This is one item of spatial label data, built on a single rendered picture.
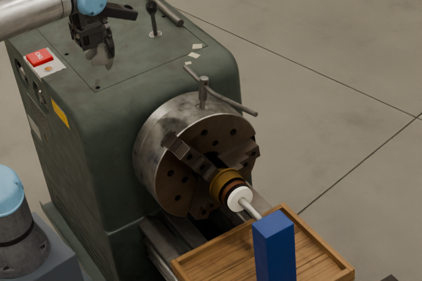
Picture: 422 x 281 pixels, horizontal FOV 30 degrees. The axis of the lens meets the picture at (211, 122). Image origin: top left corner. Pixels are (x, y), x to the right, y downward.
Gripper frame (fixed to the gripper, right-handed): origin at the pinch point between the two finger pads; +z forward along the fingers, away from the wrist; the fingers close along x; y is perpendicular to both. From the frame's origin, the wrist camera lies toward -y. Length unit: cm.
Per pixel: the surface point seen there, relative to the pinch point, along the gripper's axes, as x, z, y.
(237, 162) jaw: 28.9, 22.7, -17.7
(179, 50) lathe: -4.8, 7.6, -22.1
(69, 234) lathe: -32, 79, 15
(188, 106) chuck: 16.8, 9.3, -12.1
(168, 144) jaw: 22.4, 13.4, -2.7
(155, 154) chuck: 20.9, 15.8, 0.7
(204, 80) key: 20.1, 1.3, -15.8
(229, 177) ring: 34.5, 20.9, -12.0
